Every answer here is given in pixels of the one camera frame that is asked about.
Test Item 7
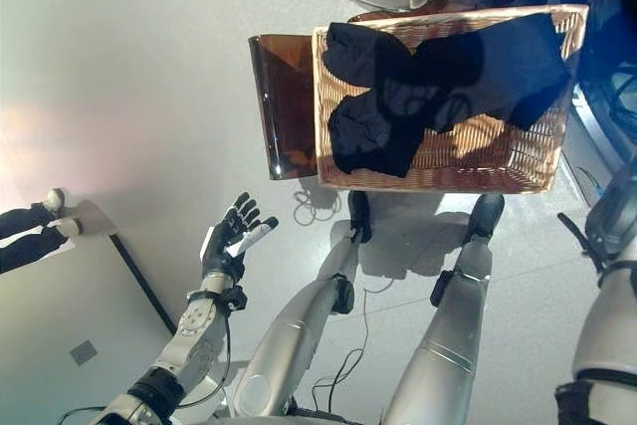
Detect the wicker laundry basket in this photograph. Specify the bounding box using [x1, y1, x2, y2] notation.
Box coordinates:
[311, 4, 591, 196]

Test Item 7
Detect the grey square outlet plate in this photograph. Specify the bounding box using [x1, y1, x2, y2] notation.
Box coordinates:
[69, 339, 99, 366]

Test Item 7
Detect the brown acrylic stand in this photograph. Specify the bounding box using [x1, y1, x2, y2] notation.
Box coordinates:
[247, 32, 319, 181]

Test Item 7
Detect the person in dark trousers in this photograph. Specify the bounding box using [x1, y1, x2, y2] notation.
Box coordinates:
[0, 188, 84, 275]

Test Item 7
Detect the black garment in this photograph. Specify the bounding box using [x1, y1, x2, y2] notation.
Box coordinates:
[321, 11, 573, 178]

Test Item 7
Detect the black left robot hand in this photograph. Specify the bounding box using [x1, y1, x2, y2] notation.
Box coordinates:
[200, 191, 280, 281]

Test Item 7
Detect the white floor cable coil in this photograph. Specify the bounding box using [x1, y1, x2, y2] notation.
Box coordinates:
[292, 189, 340, 225]

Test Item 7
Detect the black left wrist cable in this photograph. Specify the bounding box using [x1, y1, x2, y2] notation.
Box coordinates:
[59, 295, 235, 425]

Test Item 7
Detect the grey front-load washing machine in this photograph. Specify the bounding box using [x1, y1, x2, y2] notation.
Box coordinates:
[437, 0, 637, 207]

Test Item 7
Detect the thin black floor cable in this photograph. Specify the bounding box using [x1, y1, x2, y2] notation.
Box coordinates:
[311, 290, 372, 411]

